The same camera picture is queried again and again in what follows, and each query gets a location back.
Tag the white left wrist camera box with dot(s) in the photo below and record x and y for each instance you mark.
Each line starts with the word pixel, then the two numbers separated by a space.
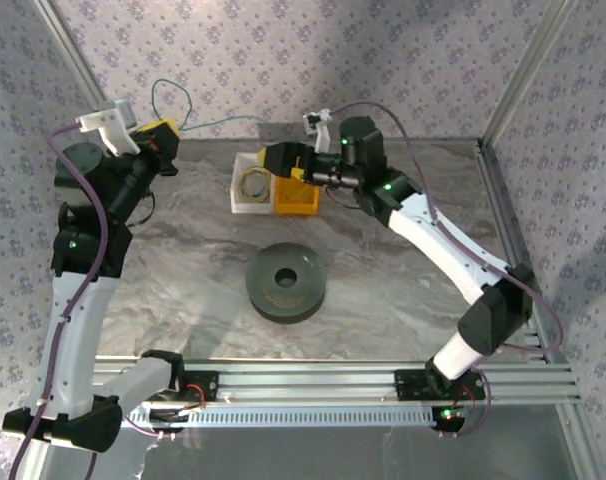
pixel 108 125

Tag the yellow plastic bin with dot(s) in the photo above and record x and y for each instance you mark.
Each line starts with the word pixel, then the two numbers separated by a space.
pixel 295 208

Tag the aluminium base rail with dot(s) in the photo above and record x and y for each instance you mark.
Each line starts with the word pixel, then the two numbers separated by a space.
pixel 308 385

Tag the aluminium frame post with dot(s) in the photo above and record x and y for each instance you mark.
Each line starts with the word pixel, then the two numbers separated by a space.
pixel 68 45
pixel 521 75

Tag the white plastic bin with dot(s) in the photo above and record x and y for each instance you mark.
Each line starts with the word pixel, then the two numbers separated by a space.
pixel 253 207

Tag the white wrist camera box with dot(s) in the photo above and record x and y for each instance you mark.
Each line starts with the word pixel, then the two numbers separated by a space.
pixel 325 130
pixel 108 125

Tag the floral fabric backdrop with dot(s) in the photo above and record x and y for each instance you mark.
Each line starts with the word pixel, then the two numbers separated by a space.
pixel 303 50

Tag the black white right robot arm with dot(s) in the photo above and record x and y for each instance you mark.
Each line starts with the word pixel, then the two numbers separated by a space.
pixel 448 245

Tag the aluminium frame leg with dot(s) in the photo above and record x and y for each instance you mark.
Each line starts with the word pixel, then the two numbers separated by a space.
pixel 578 445

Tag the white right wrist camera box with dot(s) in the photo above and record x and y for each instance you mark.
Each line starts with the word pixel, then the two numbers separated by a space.
pixel 325 130

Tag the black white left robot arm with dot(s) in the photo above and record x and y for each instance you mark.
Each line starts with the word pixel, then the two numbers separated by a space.
pixel 78 325

